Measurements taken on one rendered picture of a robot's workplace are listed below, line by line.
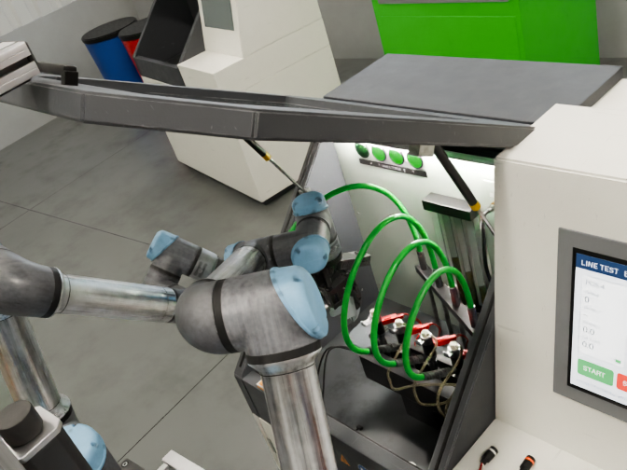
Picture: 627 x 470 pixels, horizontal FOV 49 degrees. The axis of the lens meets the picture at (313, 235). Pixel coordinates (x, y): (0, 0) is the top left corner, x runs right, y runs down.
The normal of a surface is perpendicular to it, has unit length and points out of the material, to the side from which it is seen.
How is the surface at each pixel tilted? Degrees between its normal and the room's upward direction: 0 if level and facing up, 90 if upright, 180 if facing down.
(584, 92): 0
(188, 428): 0
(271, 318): 61
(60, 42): 90
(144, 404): 0
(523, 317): 76
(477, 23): 90
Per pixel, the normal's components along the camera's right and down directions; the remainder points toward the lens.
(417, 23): -0.68, 0.55
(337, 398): -0.28, -0.81
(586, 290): -0.73, 0.34
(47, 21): 0.74, 0.16
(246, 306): -0.24, -0.20
